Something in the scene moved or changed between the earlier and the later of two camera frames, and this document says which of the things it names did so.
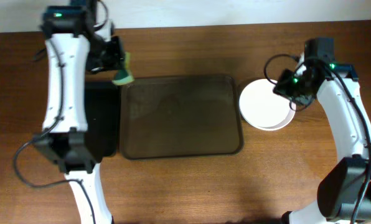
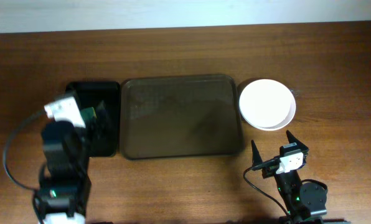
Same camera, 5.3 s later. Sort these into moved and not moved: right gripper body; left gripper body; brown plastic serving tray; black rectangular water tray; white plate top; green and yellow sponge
Moved: green and yellow sponge; left gripper body; right gripper body
Not moved: white plate top; brown plastic serving tray; black rectangular water tray
